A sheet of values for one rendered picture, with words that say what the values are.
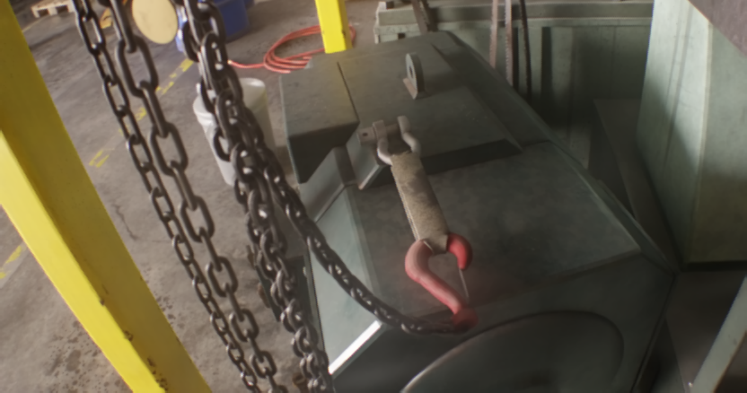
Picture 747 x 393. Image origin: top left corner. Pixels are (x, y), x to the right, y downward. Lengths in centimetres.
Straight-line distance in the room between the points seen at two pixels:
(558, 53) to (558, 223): 78
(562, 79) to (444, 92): 60
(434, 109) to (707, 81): 42
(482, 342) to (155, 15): 48
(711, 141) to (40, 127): 96
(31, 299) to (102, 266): 148
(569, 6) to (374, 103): 64
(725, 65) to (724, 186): 19
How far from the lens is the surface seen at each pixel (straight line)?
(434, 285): 56
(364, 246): 65
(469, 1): 134
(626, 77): 145
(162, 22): 27
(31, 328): 219
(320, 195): 80
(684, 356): 88
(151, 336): 98
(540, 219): 67
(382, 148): 71
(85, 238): 83
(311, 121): 84
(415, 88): 87
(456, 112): 81
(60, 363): 199
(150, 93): 26
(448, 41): 115
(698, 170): 91
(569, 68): 140
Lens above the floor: 128
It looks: 36 degrees down
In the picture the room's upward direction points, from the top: 10 degrees counter-clockwise
